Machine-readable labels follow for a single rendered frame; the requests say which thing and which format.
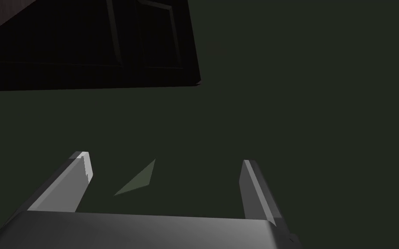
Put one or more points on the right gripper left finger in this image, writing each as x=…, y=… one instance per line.
x=66, y=186

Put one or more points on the dark wooden cabinet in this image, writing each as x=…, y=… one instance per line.
x=81, y=41

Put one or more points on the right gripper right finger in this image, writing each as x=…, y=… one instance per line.
x=255, y=193

